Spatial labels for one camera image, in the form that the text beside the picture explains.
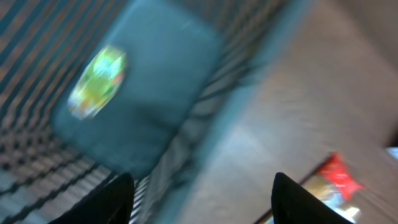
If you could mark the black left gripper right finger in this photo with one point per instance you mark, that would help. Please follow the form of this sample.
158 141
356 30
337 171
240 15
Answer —
292 204

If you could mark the green yellow snack pouch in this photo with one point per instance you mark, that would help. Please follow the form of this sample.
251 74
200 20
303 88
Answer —
98 84

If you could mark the grey plastic shopping basket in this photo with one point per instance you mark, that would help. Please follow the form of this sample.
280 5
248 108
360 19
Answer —
191 66

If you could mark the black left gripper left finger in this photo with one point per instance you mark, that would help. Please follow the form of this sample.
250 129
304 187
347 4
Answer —
112 204

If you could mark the orange spaghetti pack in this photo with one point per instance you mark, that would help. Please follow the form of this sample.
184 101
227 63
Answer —
332 184

